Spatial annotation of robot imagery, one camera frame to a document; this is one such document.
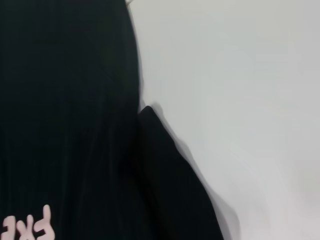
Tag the black shirt with FREE print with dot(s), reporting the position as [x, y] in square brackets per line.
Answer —
[75, 100]

